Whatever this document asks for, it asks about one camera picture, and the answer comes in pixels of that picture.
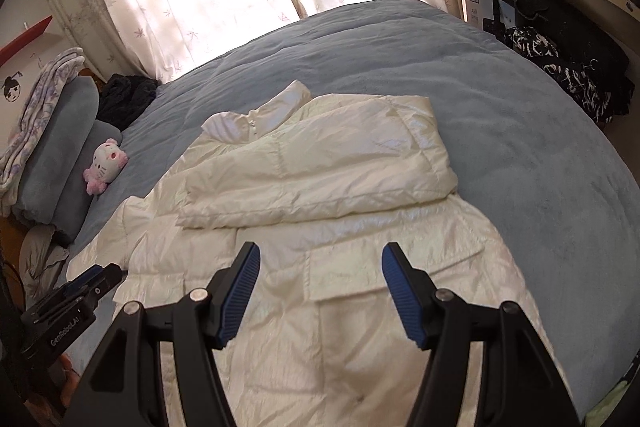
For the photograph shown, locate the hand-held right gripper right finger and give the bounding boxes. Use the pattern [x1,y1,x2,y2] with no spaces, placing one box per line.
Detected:
[381,242,583,427]

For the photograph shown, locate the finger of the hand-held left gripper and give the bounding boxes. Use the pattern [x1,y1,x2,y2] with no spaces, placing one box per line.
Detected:
[60,263,123,304]

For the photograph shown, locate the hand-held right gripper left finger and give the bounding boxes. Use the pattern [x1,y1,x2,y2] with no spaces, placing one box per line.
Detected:
[62,241,262,427]

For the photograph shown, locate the white puffer jacket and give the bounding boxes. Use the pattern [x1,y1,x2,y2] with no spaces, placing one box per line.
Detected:
[65,79,566,427]

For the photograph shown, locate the grey cloth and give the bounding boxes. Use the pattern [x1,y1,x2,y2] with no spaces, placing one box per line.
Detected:
[20,227,71,308]

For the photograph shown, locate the blue pillow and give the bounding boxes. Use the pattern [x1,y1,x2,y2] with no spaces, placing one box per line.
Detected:
[12,121,123,244]

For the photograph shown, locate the white pink cat plush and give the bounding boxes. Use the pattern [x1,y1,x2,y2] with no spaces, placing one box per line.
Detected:
[82,138,130,196]

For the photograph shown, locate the folded blue blanket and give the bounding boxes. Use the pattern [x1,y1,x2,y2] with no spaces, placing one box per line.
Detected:
[20,77,101,208]

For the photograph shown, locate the dark knit cloth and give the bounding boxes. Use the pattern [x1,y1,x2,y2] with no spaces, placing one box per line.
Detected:
[97,73,160,130]

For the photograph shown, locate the purple floral blanket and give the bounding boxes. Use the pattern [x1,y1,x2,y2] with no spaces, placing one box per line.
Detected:
[0,48,86,215]

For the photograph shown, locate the blue bed blanket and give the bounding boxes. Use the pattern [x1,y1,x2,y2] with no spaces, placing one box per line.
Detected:
[65,0,640,418]

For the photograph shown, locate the light green cloth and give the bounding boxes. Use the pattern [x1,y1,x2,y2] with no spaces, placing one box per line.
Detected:
[585,377,632,427]

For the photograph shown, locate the black white patterned cloth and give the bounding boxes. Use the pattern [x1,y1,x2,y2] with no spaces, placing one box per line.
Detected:
[502,27,613,124]

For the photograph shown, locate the white cardboard box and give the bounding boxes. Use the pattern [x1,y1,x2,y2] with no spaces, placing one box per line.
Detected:
[462,0,516,32]

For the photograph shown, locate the face wall sticker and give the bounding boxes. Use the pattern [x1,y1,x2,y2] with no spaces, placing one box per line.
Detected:
[1,74,22,104]

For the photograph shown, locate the red wall shelf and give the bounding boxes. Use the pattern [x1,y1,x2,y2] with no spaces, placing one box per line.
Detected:
[0,16,53,65]

